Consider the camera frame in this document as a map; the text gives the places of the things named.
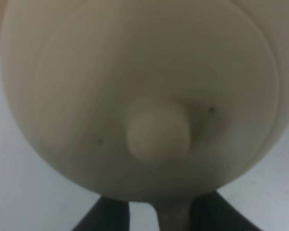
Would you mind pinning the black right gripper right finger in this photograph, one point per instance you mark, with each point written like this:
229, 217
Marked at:
212, 212

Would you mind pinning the beige teapot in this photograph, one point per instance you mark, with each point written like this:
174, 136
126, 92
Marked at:
154, 101

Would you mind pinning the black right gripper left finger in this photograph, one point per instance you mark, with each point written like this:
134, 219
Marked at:
106, 215

